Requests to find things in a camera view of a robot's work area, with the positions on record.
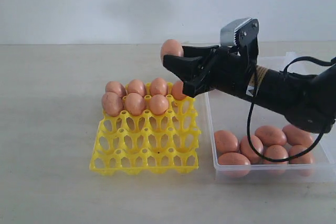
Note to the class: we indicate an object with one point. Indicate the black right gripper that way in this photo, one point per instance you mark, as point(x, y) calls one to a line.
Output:
point(231, 71)

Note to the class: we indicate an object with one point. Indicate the brown egg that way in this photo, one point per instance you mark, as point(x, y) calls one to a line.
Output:
point(271, 135)
point(233, 158)
point(296, 136)
point(112, 103)
point(158, 104)
point(134, 104)
point(171, 47)
point(307, 158)
point(226, 141)
point(247, 151)
point(275, 152)

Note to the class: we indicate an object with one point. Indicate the brown egg packed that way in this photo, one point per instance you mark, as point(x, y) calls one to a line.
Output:
point(116, 87)
point(136, 86)
point(158, 86)
point(177, 90)

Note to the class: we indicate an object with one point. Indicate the yellow plastic egg tray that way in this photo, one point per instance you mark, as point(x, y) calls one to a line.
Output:
point(131, 144)

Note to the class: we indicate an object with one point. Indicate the clear plastic container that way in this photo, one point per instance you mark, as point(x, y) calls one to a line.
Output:
point(225, 112)

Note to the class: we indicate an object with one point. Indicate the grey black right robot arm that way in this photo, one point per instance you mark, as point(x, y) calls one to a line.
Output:
point(306, 101)

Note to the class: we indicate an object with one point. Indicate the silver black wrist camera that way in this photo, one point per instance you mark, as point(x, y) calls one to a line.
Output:
point(240, 32)

